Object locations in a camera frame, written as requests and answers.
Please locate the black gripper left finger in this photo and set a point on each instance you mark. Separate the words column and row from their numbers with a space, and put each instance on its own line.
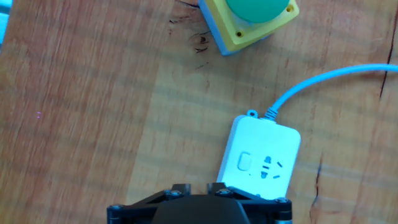
column 180, row 189

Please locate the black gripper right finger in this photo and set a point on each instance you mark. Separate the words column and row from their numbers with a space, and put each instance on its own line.
column 217, row 188

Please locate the green button yellow box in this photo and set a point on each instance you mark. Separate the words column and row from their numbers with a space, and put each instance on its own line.
column 233, row 31

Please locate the white four-socket power strip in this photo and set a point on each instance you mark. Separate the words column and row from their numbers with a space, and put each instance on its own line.
column 261, row 146

